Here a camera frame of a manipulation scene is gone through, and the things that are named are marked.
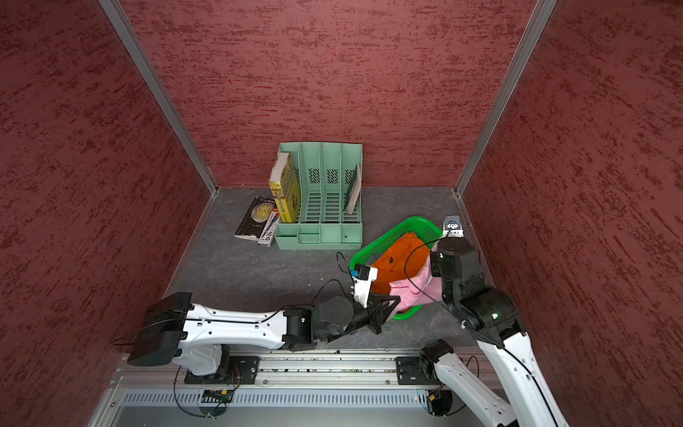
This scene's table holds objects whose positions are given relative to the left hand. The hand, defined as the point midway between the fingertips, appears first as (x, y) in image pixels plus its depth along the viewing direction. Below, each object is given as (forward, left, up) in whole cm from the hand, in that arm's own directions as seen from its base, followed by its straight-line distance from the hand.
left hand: (398, 305), depth 63 cm
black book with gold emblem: (+43, +51, -22) cm, 70 cm away
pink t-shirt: (+3, -5, +3) cm, 7 cm away
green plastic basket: (+35, -17, -18) cm, 43 cm away
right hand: (+12, -14, +7) cm, 19 cm away
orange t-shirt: (+24, -8, -21) cm, 33 cm away
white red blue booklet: (+35, +44, -20) cm, 60 cm away
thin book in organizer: (+48, +10, -10) cm, 50 cm away
